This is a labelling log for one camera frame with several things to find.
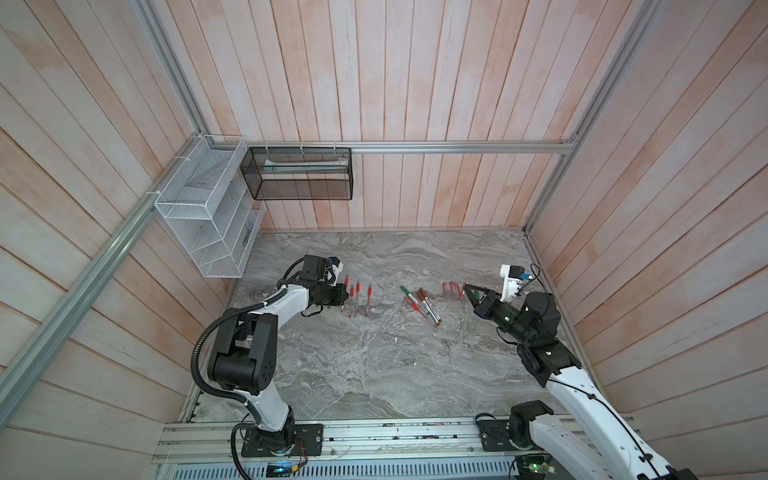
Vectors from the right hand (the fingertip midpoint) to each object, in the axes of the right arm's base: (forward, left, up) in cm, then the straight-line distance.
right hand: (465, 287), depth 75 cm
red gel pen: (+11, +34, -16) cm, 39 cm away
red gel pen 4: (+12, +26, -23) cm, 37 cm away
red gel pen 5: (+5, +9, -23) cm, 25 cm away
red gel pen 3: (+11, +30, -23) cm, 40 cm away
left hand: (+6, +33, -17) cm, 38 cm away
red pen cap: (+16, 0, -24) cm, 29 cm away
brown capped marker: (+13, +8, -23) cm, 27 cm away
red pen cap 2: (-1, +1, -2) cm, 2 cm away
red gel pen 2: (+11, +32, -23) cm, 41 cm away
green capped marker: (+8, +10, -22) cm, 26 cm away
